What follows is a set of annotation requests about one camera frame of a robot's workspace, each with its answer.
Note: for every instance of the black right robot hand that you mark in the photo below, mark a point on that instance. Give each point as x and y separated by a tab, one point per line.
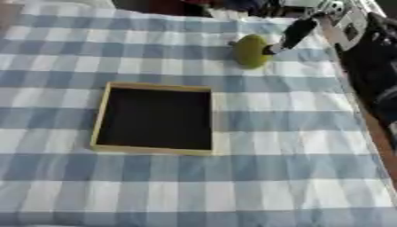
298	31

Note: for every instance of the silver and black right robot arm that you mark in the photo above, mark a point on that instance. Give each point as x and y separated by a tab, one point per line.
370	63

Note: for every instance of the tan box with black inside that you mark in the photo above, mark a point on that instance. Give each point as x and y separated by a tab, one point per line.
155	118

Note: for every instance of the green toy fruit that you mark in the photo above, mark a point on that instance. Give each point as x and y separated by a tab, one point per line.
250	53

